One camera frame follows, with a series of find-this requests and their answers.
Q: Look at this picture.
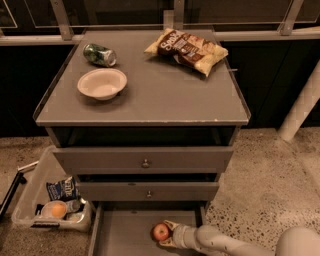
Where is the grey drawer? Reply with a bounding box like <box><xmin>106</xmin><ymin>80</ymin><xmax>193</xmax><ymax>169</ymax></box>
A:
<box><xmin>53</xmin><ymin>146</ymin><xmax>233</xmax><ymax>175</ymax></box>
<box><xmin>78</xmin><ymin>182</ymin><xmax>219</xmax><ymax>201</ymax></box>
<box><xmin>88</xmin><ymin>201</ymin><xmax>206</xmax><ymax>256</ymax></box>

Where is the clear plastic bin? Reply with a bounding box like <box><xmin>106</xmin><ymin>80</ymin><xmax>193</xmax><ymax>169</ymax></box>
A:
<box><xmin>11</xmin><ymin>146</ymin><xmax>92</xmax><ymax>232</ymax></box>

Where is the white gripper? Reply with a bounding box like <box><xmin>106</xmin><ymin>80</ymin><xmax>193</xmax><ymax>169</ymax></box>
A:
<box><xmin>158</xmin><ymin>220</ymin><xmax>199</xmax><ymax>250</ymax></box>

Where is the green soda can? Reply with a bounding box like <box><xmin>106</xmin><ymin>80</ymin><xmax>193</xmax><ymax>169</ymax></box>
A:
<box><xmin>83</xmin><ymin>43</ymin><xmax>117</xmax><ymax>67</ymax></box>

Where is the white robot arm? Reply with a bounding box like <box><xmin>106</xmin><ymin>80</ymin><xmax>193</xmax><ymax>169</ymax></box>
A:
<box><xmin>163</xmin><ymin>68</ymin><xmax>320</xmax><ymax>256</ymax></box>

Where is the grey top drawer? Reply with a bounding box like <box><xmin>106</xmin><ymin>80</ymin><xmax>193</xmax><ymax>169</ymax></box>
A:
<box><xmin>53</xmin><ymin>146</ymin><xmax>233</xmax><ymax>175</ymax></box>

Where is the white paper bowl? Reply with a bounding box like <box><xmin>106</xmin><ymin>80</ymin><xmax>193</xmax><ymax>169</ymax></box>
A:
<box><xmin>77</xmin><ymin>68</ymin><xmax>127</xmax><ymax>101</ymax></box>

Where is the small can in bin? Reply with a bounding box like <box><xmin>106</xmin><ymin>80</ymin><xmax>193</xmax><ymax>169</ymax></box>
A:
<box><xmin>66</xmin><ymin>199</ymin><xmax>85</xmax><ymax>213</ymax></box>

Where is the blue chip bag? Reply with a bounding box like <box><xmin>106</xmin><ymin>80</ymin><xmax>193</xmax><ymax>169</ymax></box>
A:
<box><xmin>46</xmin><ymin>177</ymin><xmax>79</xmax><ymax>202</ymax></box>

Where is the red apple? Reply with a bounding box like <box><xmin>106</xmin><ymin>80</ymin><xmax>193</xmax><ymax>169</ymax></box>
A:
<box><xmin>152</xmin><ymin>223</ymin><xmax>170</xmax><ymax>242</ymax></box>

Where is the grey drawer cabinet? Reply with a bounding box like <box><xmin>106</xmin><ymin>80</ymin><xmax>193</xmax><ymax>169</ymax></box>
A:
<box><xmin>35</xmin><ymin>31</ymin><xmax>250</xmax><ymax>185</ymax></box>

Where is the orange in white cup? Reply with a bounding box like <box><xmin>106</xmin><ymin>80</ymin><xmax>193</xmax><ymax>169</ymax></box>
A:
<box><xmin>41</xmin><ymin>201</ymin><xmax>67</xmax><ymax>219</ymax></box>

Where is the brown chip bag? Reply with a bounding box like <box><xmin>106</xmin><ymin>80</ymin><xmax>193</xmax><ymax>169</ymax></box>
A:
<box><xmin>145</xmin><ymin>28</ymin><xmax>228</xmax><ymax>77</ymax></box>

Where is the grey bottom drawer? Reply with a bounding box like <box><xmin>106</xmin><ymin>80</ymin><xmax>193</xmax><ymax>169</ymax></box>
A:
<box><xmin>88</xmin><ymin>201</ymin><xmax>206</xmax><ymax>256</ymax></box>

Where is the grey middle drawer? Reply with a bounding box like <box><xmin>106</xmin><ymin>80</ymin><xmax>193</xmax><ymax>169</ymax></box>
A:
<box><xmin>78</xmin><ymin>182</ymin><xmax>219</xmax><ymax>201</ymax></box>

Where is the metal window railing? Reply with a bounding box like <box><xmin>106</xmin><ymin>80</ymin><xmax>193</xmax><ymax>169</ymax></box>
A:
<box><xmin>0</xmin><ymin>0</ymin><xmax>320</xmax><ymax>46</ymax></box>

